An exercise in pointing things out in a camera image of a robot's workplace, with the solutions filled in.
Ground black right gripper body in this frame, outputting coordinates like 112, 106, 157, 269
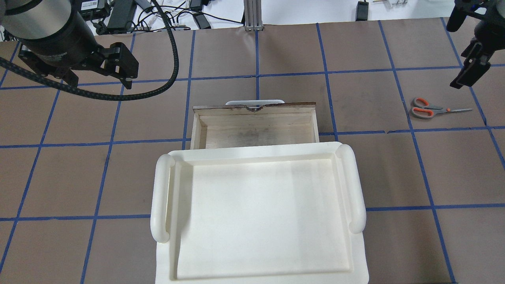
447, 0, 505, 56

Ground white plastic tray bin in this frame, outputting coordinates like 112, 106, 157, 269
150, 142, 369, 284

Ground wooden drawer with white handle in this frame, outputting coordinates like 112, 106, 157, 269
191, 99, 320, 149

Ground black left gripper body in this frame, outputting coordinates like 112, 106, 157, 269
19, 43, 124, 85

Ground black power adapter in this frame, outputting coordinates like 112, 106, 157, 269
107, 0, 137, 34

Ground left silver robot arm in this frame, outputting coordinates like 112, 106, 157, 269
1, 0, 138, 89

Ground orange grey handled scissors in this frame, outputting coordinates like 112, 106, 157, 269
410, 97, 473, 120

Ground aluminium frame post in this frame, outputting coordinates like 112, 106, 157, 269
243, 0, 264, 31

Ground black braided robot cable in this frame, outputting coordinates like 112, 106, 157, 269
0, 0, 180, 101

